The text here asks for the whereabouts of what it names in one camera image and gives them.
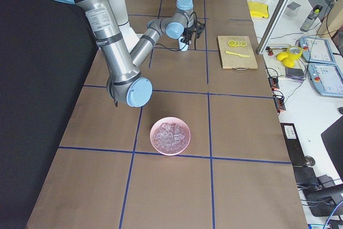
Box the aluminium frame post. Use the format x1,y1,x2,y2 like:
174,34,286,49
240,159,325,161
256,0,289,55

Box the lower blue teach pendant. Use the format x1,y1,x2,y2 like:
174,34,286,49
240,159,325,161
308,63,342,98

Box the bamboo cutting board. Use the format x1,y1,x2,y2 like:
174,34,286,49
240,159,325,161
217,35,258,71

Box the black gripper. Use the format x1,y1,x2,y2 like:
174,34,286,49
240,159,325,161
181,27,193,45

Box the pink bowl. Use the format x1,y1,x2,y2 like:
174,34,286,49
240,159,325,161
150,117,191,156

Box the light blue cup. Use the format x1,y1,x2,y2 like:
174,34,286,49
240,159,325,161
178,38,189,51

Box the blue teach pendant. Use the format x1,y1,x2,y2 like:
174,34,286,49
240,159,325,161
299,36,335,64
308,63,342,98

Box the upper blue teach pendant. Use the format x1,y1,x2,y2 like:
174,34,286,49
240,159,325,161
299,36,335,64

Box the yellow tape roll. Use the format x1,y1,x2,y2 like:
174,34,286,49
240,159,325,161
286,46,303,61

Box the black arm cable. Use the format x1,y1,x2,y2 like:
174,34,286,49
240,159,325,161
155,11,200,53

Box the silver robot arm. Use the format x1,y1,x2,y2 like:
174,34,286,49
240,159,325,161
54,0,194,107

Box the yellow plastic knife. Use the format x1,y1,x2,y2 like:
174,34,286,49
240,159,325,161
225,51,250,57

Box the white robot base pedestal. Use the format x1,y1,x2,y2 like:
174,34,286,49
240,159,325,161
109,0,142,52

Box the yellow cloth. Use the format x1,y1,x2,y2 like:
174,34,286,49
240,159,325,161
248,1,270,18

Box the yellow lemon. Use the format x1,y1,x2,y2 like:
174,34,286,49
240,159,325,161
277,52,288,61
282,58,295,68

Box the pile of ice cubes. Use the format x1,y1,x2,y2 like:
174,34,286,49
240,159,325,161
153,123,188,153

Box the top lemon slice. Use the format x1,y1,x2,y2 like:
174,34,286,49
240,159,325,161
228,40,236,47

